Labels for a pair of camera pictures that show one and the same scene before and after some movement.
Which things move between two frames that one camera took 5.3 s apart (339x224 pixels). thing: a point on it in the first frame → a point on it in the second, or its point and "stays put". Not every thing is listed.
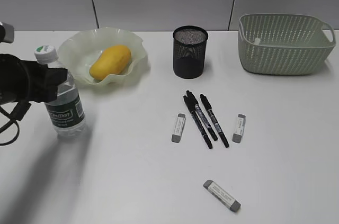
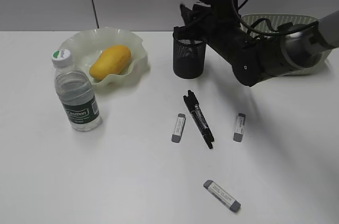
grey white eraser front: (222, 196) stays put
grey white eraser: (178, 128) stays put
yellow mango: (113, 60) stays put
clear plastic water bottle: (67, 111) → (76, 90)
